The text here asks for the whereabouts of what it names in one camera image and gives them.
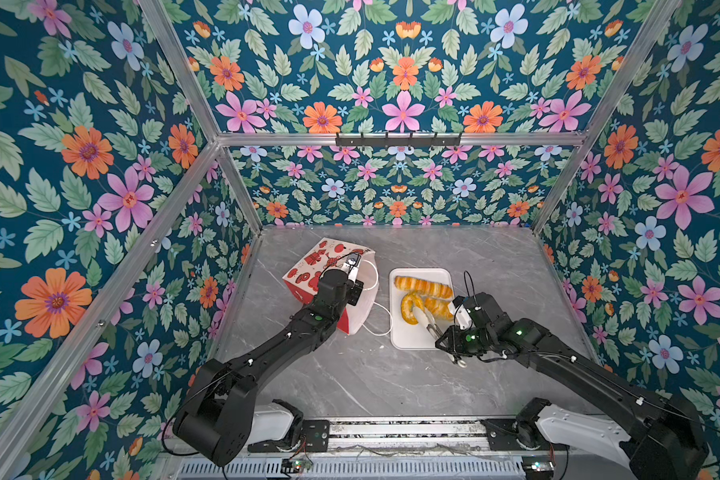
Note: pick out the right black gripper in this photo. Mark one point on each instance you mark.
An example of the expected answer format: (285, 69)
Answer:
(452, 345)

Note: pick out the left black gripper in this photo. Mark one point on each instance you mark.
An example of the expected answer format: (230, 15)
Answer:
(355, 292)

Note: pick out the curved croissant fake bread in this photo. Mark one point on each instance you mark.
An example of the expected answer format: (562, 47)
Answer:
(440, 309)

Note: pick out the red and white paper bag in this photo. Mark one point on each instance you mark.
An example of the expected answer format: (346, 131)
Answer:
(312, 283)

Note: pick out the metal food tongs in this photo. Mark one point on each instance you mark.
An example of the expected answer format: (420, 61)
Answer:
(427, 320)

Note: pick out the long yellow fake bread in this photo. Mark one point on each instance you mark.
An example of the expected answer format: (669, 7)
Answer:
(425, 288)

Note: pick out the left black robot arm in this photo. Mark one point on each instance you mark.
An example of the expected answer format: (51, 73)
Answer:
(220, 415)

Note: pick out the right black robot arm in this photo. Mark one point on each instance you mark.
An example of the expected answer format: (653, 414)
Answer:
(654, 437)

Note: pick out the white rectangular tray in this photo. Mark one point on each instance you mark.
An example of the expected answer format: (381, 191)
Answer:
(413, 337)

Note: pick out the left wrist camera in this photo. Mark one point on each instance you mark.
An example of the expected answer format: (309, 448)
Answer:
(351, 265)

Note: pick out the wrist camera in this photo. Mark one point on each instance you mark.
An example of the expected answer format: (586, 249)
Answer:
(461, 316)
(351, 265)

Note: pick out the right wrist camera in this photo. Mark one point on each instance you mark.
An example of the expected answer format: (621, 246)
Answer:
(461, 316)

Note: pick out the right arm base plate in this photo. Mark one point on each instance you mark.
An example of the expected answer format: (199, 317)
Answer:
(505, 434)

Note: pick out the aluminium front rail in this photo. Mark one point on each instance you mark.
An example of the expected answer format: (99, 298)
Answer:
(408, 429)

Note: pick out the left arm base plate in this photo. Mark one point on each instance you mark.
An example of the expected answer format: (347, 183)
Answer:
(312, 435)

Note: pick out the black hook rail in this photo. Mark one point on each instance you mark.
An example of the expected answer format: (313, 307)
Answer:
(384, 140)

